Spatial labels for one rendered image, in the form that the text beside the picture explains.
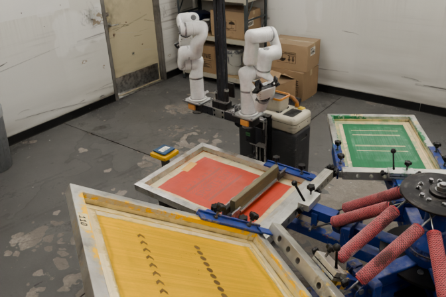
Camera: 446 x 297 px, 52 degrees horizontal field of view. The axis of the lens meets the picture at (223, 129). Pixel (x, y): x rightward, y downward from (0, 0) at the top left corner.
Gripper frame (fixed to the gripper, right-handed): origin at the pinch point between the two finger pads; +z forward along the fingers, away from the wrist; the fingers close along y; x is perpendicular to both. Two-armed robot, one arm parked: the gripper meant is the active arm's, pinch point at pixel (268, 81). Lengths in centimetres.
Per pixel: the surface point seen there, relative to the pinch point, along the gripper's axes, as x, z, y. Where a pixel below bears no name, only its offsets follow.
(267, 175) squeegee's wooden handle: 45, -16, -19
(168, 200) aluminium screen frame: 37, -22, -71
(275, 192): 53, -23, -17
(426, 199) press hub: 94, 48, 11
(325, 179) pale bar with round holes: 59, -12, 7
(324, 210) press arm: 76, 4, -8
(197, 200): 41, -24, -57
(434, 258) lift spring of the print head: 113, 50, 0
